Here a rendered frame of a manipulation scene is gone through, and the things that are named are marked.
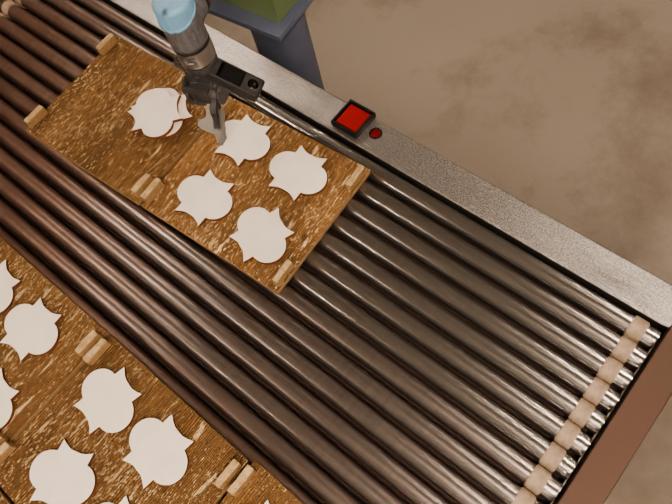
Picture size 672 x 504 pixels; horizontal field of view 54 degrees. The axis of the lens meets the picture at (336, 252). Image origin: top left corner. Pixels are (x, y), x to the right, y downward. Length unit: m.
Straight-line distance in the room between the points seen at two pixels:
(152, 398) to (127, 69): 0.88
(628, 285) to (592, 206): 1.15
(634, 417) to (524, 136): 1.57
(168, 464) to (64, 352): 0.35
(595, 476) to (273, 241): 0.77
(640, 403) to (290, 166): 0.86
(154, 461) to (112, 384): 0.19
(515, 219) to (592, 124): 1.33
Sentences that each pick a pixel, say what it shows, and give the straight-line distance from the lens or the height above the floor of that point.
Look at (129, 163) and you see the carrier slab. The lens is 1.67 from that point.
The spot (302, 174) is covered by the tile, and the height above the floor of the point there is 0.95.
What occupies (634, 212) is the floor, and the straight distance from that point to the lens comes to 2.56.
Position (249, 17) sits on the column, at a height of 0.87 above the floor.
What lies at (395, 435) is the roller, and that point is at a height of 0.92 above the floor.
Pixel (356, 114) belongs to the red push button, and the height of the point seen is 0.93.
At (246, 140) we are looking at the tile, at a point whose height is 0.95.
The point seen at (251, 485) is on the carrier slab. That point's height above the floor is 0.94.
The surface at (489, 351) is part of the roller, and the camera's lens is 1.32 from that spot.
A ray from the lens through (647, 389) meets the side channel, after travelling 1.32.
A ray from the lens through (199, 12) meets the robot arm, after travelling 1.31.
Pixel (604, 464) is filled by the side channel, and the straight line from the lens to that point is 1.28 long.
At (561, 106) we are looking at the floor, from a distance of 2.76.
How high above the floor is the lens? 2.19
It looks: 64 degrees down
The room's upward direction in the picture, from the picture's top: 20 degrees counter-clockwise
